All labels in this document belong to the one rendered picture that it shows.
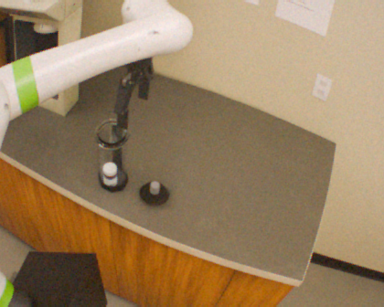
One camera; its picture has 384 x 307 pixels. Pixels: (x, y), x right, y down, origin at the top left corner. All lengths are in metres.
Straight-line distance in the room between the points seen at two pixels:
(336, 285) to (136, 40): 2.04
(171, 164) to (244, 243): 0.38
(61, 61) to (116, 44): 0.12
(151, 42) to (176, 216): 0.69
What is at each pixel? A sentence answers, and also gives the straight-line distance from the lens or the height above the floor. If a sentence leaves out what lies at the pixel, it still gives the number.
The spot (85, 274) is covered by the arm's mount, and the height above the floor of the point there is 1.28.
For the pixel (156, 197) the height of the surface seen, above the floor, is 0.98.
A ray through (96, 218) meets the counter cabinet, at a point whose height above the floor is 0.81.
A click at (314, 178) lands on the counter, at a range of 1.62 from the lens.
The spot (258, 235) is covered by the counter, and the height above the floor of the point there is 0.94.
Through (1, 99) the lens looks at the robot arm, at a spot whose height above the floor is 1.68.
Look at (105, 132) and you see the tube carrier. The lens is 1.34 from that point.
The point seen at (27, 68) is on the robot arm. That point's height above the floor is 1.62.
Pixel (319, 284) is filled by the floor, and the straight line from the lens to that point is 2.51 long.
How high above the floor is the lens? 2.08
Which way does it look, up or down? 47 degrees down
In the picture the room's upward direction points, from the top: 11 degrees clockwise
